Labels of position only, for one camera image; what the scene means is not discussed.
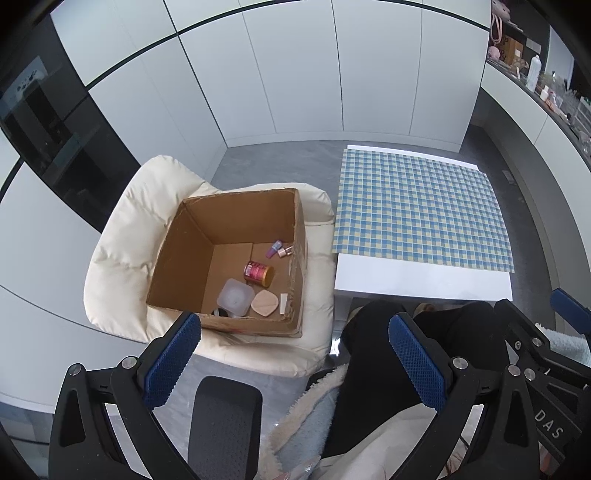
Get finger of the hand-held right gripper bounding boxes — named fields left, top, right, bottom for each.
left=495, top=299, right=559, bottom=358
left=551, top=288, right=591, bottom=334

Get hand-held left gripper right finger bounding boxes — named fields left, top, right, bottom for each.
left=388, top=313, right=541, bottom=480

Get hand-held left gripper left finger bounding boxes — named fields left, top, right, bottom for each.
left=48, top=311, right=204, bottom=480

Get clear plastic case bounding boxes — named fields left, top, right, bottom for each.
left=217, top=279, right=256, bottom=318

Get large cardboard box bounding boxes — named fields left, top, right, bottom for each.
left=146, top=187, right=306, bottom=339

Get tan makeup sponge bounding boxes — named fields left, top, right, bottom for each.
left=250, top=289, right=280, bottom=317

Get red and gold can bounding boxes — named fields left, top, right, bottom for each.
left=244, top=261, right=274, bottom=288

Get person's legs in black trousers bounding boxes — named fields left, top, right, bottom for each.
left=323, top=299, right=509, bottom=460

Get white table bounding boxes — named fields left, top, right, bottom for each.
left=331, top=144, right=514, bottom=319

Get black chair armrest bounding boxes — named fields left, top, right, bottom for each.
left=187, top=376, right=264, bottom=480

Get cream fleece-lined jacket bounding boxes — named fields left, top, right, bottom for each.
left=265, top=362, right=478, bottom=480

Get cream padded chair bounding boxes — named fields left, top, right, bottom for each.
left=84, top=154, right=336, bottom=377

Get blue yellow checkered tablecloth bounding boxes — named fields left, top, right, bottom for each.
left=331, top=148, right=515, bottom=273

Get clear drawer organizer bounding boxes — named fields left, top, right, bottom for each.
left=570, top=95, right=591, bottom=130

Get white counter cabinet dark top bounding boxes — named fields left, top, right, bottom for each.
left=471, top=60, right=591, bottom=296

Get white spray bottle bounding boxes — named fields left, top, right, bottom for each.
left=526, top=55, right=543, bottom=90

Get small brown cardboard box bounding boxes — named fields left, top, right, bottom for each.
left=501, top=34, right=527, bottom=65

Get black glass cabinet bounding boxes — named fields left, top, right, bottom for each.
left=0, top=18, right=141, bottom=234

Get pink plush bag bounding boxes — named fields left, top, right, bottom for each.
left=489, top=0, right=513, bottom=47

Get white built-in wardrobe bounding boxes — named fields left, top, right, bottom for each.
left=48, top=0, right=491, bottom=153

